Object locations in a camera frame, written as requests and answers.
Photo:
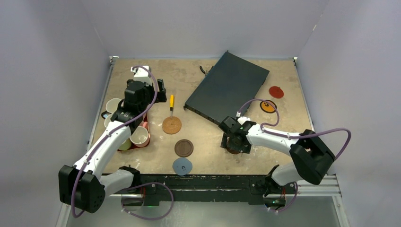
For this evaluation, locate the green cup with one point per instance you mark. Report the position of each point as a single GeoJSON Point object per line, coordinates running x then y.
{"type": "Point", "coordinates": [125, 146]}

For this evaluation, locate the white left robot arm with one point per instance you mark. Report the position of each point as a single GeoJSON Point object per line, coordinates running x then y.
{"type": "Point", "coordinates": [83, 184]}

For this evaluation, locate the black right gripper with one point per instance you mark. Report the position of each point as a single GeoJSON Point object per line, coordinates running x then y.
{"type": "Point", "coordinates": [225, 126]}

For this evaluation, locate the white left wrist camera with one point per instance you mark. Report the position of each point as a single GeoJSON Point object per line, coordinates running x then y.
{"type": "Point", "coordinates": [140, 74]}

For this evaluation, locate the dark flat metal box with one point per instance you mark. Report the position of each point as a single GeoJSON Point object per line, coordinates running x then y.
{"type": "Point", "coordinates": [229, 84]}

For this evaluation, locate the red round coaster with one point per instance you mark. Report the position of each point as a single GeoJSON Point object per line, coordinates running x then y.
{"type": "Point", "coordinates": [276, 92]}

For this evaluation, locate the black front base frame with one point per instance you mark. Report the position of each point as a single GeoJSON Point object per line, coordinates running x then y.
{"type": "Point", "coordinates": [252, 189]}

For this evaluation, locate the aluminium table rail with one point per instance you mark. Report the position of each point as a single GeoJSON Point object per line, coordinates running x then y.
{"type": "Point", "coordinates": [113, 60]}

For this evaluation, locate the orange smiley coaster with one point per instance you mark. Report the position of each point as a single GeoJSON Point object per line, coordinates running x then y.
{"type": "Point", "coordinates": [268, 106]}

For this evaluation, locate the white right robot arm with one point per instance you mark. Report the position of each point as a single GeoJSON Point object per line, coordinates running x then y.
{"type": "Point", "coordinates": [286, 157]}

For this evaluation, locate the black handled pliers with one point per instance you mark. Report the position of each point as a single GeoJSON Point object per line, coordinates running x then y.
{"type": "Point", "coordinates": [205, 71]}

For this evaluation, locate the pink mug front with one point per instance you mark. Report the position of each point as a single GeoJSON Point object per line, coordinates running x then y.
{"type": "Point", "coordinates": [141, 136]}

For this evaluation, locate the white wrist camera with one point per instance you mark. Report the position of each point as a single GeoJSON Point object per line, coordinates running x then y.
{"type": "Point", "coordinates": [140, 74]}
{"type": "Point", "coordinates": [241, 119]}

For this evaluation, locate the yellow handled screwdriver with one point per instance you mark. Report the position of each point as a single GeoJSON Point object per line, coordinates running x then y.
{"type": "Point", "coordinates": [171, 105]}

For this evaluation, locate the dark wooden coaster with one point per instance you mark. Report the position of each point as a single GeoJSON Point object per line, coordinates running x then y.
{"type": "Point", "coordinates": [233, 151]}
{"type": "Point", "coordinates": [183, 148]}

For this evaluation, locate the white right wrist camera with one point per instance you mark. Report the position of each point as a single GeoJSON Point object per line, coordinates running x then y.
{"type": "Point", "coordinates": [241, 119]}

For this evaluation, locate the woven cork coaster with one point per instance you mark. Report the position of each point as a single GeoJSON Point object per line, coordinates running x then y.
{"type": "Point", "coordinates": [171, 125]}

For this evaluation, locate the blue grey smiley coaster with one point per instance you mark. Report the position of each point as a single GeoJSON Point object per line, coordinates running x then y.
{"type": "Point", "coordinates": [182, 166]}

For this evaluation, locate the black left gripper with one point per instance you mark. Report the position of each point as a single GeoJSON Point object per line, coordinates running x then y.
{"type": "Point", "coordinates": [161, 97]}

